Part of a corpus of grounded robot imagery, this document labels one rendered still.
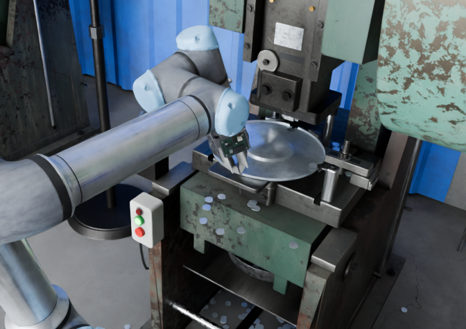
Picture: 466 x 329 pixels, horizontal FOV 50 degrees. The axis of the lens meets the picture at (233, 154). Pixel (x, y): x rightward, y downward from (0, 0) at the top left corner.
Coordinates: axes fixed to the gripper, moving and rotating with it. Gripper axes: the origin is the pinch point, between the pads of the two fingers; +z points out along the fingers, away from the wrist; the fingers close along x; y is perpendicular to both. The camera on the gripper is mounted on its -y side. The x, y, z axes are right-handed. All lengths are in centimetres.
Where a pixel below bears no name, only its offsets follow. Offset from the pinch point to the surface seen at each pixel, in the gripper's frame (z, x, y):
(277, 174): 4.0, 8.0, 2.8
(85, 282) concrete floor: 62, -65, -49
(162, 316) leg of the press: 53, -36, -13
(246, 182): 1.6, 0.4, 4.6
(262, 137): 4.0, 9.6, -13.8
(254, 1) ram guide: -30.6, 16.6, -15.1
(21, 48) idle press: 0, -68, -145
